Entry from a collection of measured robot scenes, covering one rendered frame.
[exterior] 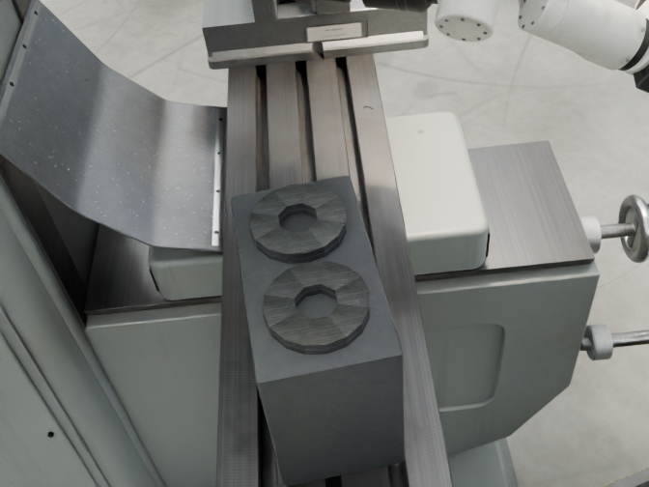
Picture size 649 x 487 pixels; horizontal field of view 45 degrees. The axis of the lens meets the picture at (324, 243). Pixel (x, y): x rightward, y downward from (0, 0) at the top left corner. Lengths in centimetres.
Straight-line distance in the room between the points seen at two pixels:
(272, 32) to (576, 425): 119
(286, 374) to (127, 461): 91
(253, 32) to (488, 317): 58
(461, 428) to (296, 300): 94
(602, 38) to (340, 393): 52
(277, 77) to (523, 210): 44
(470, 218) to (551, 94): 172
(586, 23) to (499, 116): 177
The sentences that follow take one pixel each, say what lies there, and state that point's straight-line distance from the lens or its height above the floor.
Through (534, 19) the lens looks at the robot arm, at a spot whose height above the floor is 120.
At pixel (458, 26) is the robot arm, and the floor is 121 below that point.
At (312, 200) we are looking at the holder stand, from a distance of 74.
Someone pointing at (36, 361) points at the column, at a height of 76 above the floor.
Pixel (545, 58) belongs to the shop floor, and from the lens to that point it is 300.
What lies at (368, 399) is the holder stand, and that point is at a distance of 68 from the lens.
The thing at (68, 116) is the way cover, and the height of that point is 105.
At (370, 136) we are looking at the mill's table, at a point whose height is 99.
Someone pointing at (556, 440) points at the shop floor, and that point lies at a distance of 196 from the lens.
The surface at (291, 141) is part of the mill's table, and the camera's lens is 111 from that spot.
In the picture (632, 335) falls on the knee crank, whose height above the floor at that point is 58.
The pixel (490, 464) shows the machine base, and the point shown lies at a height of 20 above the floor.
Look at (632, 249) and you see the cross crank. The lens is 145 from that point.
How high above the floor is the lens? 170
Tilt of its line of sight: 48 degrees down
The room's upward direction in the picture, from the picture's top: 7 degrees counter-clockwise
